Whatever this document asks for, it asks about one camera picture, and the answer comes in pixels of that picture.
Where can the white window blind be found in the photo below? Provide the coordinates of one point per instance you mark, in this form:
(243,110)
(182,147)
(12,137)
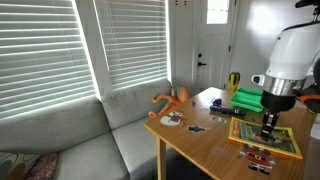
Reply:
(134,35)
(43,56)

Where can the black door handle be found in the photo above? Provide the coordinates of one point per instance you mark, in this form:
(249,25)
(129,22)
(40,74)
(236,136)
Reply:
(201,64)

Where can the small dark sticker cutout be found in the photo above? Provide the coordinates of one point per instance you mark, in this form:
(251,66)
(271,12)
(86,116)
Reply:
(196,129)

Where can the black marker pen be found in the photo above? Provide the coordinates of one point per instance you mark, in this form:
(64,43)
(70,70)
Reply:
(227,110)

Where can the orange octopus plush toy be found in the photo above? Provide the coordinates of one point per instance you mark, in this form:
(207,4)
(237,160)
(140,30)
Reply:
(182,94)

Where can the wooden table leg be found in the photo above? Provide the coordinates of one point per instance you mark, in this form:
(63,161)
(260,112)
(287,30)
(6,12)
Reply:
(161,159)

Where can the santa shaped puzzle piece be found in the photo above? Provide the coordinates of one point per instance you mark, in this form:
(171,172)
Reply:
(259,159)

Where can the left white window blind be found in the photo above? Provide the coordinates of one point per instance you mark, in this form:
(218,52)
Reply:
(43,56)

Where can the snowman shaped puzzle piece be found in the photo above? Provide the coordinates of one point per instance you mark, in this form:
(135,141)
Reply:
(174,118)

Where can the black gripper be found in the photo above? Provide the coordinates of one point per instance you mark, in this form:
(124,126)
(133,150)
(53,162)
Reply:
(274,105)

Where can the small round sticker cutout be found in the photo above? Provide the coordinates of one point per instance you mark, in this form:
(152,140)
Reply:
(218,119)

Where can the right white window blind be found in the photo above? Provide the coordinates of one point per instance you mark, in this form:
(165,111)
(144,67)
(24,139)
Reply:
(134,35)

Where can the red patterned cushion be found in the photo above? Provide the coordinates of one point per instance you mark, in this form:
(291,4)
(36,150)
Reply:
(44,169)

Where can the patterned beige cushion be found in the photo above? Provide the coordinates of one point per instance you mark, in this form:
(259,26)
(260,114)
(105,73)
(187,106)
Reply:
(16,166)

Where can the white entry door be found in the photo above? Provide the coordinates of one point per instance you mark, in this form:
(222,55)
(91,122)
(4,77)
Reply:
(213,36)

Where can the yellow green picture book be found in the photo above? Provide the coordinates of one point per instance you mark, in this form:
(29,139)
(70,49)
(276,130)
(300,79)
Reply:
(281,140)

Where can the green plastic tray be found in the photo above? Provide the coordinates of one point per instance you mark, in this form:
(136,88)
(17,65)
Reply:
(248,99)

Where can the yellow black post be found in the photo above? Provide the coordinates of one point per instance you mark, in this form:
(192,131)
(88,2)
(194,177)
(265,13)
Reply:
(234,79)

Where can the blue toy car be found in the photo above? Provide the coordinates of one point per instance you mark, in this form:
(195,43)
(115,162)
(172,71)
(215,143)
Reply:
(217,102)

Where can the grey corner sofa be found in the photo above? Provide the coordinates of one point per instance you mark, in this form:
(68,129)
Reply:
(95,139)

